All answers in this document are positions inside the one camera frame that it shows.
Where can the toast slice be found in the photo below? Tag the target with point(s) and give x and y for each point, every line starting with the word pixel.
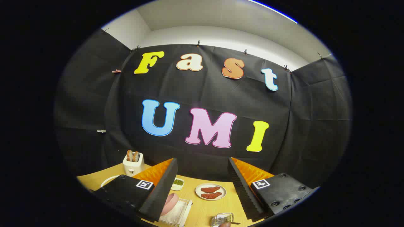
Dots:
pixel 129 155
pixel 135 156

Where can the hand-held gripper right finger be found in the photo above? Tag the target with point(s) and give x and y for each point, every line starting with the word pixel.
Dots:
pixel 241 192

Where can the pink plate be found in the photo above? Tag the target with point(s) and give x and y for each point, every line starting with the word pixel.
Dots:
pixel 170 203

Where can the white toaster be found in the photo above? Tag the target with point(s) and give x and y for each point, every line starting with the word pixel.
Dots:
pixel 134 167

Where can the brown meat piece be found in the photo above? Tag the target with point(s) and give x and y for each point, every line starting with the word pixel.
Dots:
pixel 210 189
pixel 211 195

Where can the white divided condiment dish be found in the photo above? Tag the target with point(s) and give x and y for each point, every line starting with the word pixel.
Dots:
pixel 178 183

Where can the dark metal spoon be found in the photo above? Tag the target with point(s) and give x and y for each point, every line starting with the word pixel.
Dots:
pixel 235 223

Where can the round white plate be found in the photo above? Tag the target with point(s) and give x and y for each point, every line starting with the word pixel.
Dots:
pixel 221 195

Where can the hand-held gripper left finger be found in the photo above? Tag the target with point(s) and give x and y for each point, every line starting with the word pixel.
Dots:
pixel 164 192

